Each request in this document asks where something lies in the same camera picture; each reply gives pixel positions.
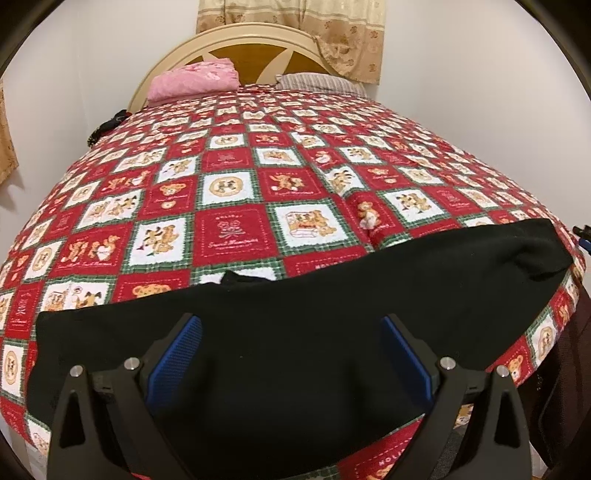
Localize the cream wooden headboard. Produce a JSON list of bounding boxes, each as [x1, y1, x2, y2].
[[127, 21, 346, 114]]

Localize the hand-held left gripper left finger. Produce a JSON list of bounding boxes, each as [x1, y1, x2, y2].
[[46, 312, 204, 480]]

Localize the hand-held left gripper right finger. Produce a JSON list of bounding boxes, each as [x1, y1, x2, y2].
[[381, 314, 539, 480]]

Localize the pink folded blanket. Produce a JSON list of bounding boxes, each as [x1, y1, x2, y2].
[[148, 58, 241, 105]]

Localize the beige floral curtain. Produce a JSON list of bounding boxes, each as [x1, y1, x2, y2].
[[196, 0, 386, 86], [0, 78, 20, 186]]

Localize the red bear-print bedspread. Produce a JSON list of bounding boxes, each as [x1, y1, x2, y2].
[[0, 85, 587, 480]]

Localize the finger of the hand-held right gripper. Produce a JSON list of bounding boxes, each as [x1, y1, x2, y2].
[[573, 224, 591, 256]]

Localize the dark mesh cloth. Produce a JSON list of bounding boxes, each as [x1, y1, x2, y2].
[[526, 290, 591, 472]]

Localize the black pants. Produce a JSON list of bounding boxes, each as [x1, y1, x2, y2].
[[28, 219, 587, 463]]

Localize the striped pillow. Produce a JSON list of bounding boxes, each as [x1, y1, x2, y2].
[[276, 72, 370, 97]]

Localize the dark bundle beside bed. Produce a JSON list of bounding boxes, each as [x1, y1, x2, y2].
[[88, 109, 128, 148]]

